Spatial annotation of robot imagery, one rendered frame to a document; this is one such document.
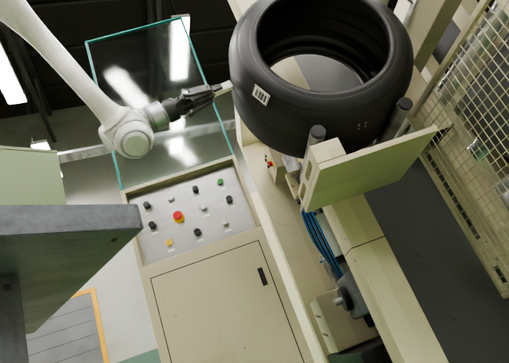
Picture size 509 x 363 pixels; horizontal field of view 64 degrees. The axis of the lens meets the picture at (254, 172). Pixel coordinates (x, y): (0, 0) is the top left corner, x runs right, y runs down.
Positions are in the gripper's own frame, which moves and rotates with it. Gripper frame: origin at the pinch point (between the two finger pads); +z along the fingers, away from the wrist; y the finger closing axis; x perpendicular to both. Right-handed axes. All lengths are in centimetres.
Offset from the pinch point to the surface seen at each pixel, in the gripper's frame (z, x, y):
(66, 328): -356, -172, 827
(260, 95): 6.1, 15.1, -10.9
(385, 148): 29, 47, -9
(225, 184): -6, 4, 65
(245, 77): 5.2, 6.6, -9.9
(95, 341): -311, -120, 838
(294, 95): 14.0, 20.9, -12.4
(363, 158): 22, 46, -8
